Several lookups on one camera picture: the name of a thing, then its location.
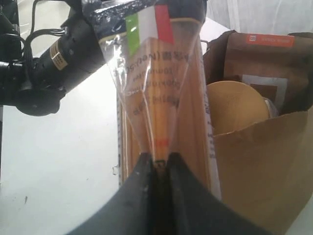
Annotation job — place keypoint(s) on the small brown coffee pouch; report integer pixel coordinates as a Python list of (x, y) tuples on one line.
[(279, 67)]

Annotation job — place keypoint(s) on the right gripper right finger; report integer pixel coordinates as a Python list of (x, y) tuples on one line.
[(197, 211)]

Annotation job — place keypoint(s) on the clear jar gold lid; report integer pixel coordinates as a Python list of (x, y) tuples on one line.
[(235, 106)]

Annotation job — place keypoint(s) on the large brown paper bag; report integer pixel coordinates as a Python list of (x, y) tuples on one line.
[(266, 169)]

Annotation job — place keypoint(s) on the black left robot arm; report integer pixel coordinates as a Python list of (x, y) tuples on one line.
[(38, 71)]

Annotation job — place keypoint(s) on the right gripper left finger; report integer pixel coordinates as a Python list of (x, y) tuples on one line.
[(128, 212)]

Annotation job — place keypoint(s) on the torn label scrap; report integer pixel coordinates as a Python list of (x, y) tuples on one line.
[(115, 170)]

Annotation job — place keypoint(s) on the spaghetti package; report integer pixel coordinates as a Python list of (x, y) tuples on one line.
[(153, 51)]

